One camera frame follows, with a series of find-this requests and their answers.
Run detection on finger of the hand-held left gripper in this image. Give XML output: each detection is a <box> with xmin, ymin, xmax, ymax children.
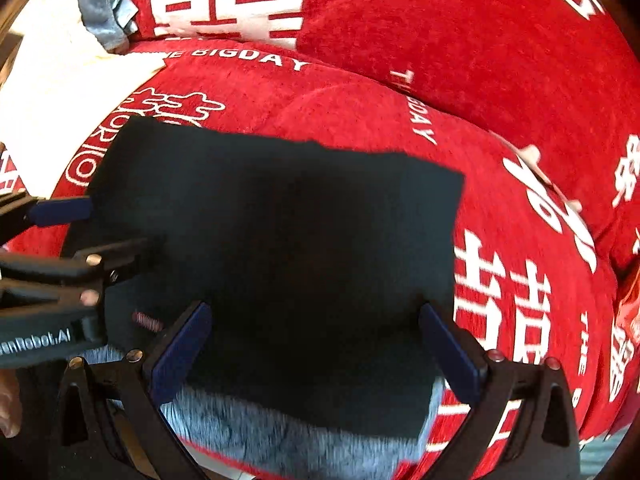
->
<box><xmin>65</xmin><ymin>236</ymin><xmax>167</xmax><ymax>285</ymax></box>
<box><xmin>0</xmin><ymin>192</ymin><xmax>96</xmax><ymax>246</ymax></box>

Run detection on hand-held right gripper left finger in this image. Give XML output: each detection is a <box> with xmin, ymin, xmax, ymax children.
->
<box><xmin>47</xmin><ymin>301</ymin><xmax>213</xmax><ymax>480</ymax></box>

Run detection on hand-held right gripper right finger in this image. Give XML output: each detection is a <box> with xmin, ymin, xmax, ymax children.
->
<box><xmin>419</xmin><ymin>301</ymin><xmax>581</xmax><ymax>480</ymax></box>

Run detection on black pants with grey lining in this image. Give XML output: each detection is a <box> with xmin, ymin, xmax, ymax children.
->
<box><xmin>60</xmin><ymin>115</ymin><xmax>466</xmax><ymax>480</ymax></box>

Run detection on person's left hand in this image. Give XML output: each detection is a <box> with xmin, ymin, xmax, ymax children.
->
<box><xmin>0</xmin><ymin>370</ymin><xmax>23</xmax><ymax>438</ymax></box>

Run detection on white cloth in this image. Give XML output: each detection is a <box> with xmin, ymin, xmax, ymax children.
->
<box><xmin>0</xmin><ymin>0</ymin><xmax>166</xmax><ymax>196</ymax></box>

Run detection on shiny red pillow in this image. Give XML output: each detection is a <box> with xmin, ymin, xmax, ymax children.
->
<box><xmin>612</xmin><ymin>260</ymin><xmax>640</xmax><ymax>361</ymax></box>

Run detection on grey-blue garment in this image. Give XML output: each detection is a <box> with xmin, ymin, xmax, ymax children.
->
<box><xmin>65</xmin><ymin>0</ymin><xmax>141</xmax><ymax>53</ymax></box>

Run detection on red printed sofa cover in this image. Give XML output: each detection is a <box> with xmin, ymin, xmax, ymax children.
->
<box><xmin>0</xmin><ymin>40</ymin><xmax>631</xmax><ymax>480</ymax></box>

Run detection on red printed back cushion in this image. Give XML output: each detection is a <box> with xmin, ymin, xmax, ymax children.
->
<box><xmin>132</xmin><ymin>0</ymin><xmax>640</xmax><ymax>271</ymax></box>

